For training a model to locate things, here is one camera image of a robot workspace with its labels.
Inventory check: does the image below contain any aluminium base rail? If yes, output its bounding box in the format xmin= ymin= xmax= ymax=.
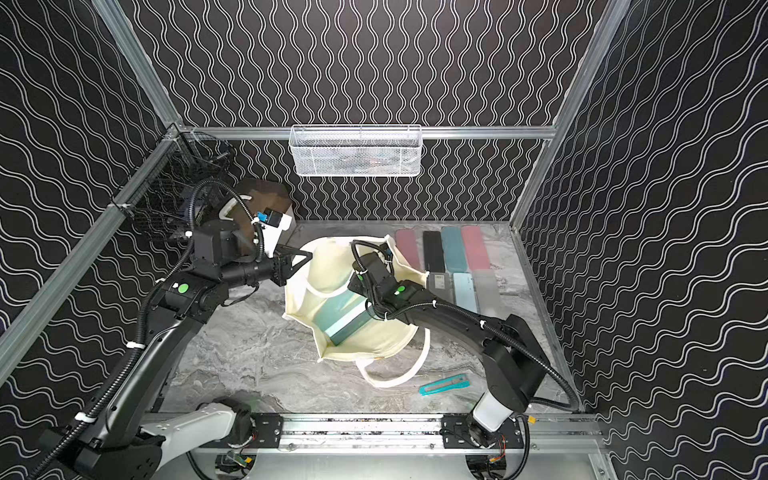
xmin=239 ymin=413 xmax=602 ymax=455

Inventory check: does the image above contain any translucent clear pencil case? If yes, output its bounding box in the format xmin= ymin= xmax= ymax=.
xmin=472 ymin=270 xmax=506 ymax=318

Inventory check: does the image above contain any white wire mesh basket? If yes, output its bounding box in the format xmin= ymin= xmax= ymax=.
xmin=288 ymin=124 xmax=424 ymax=177

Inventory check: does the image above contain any black pencil case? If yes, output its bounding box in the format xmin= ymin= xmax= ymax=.
xmin=422 ymin=231 xmax=446 ymax=273

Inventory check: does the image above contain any teal translucent pencil case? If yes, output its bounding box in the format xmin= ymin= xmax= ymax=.
xmin=441 ymin=226 xmax=468 ymax=273

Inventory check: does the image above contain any black wire basket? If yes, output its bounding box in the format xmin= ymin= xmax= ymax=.
xmin=120 ymin=131 xmax=236 ymax=243

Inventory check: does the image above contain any light blue pencil case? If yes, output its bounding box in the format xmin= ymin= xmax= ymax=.
xmin=452 ymin=272 xmax=478 ymax=313

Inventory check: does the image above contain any cream canvas tote bag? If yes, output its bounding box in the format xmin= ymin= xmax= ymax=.
xmin=282 ymin=237 xmax=431 ymax=389

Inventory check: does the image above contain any pink pencil case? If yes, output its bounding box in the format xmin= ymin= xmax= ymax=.
xmin=395 ymin=229 xmax=422 ymax=270
xmin=460 ymin=226 xmax=491 ymax=271

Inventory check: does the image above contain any grey pencil case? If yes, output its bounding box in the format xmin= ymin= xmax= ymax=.
xmin=427 ymin=272 xmax=454 ymax=303

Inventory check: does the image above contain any brown lidded storage box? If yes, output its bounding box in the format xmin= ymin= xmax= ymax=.
xmin=203 ymin=177 xmax=296 ymax=257

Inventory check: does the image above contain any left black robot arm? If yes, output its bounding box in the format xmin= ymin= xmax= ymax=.
xmin=27 ymin=178 xmax=313 ymax=479

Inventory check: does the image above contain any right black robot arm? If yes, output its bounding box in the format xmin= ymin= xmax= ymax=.
xmin=348 ymin=251 xmax=581 ymax=447

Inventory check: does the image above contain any green pencil case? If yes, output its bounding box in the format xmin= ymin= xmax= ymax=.
xmin=313 ymin=291 xmax=373 ymax=346

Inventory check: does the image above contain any teal utility knife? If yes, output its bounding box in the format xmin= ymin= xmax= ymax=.
xmin=419 ymin=374 xmax=471 ymax=396

